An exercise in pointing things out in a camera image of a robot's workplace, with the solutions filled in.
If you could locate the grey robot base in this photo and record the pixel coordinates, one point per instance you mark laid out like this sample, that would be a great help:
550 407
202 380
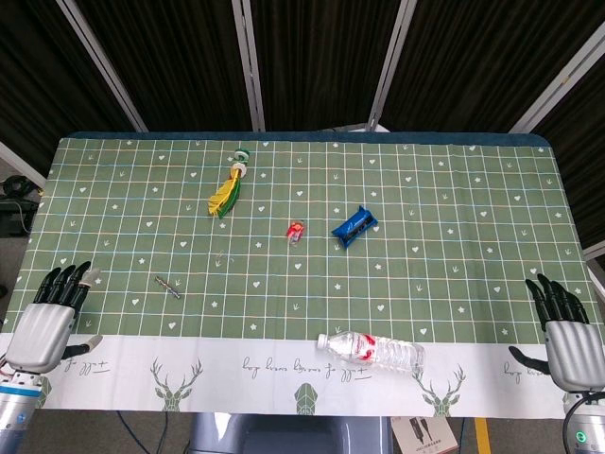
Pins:
288 435

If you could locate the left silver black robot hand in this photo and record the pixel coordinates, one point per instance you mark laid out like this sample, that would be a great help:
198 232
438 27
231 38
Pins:
40 338

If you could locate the black pleated partition panel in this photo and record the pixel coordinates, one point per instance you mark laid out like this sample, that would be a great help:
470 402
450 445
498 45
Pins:
42 80
179 61
477 61
579 165
321 61

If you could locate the yellow green feather shuttlecock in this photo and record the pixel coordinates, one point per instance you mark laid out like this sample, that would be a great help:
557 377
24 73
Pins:
226 196

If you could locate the green grid tablecloth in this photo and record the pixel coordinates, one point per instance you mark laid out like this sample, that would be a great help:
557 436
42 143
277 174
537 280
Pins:
302 293

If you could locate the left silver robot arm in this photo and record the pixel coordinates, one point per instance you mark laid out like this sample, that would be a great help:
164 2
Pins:
16 409

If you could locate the clear plastic water bottle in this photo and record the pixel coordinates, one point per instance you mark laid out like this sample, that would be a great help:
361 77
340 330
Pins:
373 351

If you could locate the blue snack packet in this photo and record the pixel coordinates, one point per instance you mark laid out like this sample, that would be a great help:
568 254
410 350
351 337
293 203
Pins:
355 227

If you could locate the small metal screw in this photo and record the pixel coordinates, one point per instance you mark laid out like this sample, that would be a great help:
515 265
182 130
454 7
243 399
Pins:
168 286

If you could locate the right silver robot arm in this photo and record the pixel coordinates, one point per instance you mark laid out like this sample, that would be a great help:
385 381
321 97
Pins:
586 421

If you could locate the white partition frame post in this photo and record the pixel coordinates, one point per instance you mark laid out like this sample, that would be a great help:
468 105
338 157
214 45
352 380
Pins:
390 61
101 61
248 66
558 80
21 163

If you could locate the white printed booklet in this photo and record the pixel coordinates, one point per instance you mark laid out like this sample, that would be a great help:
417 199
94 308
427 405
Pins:
423 437

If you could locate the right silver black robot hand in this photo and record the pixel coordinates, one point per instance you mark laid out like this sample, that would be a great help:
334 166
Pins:
574 352

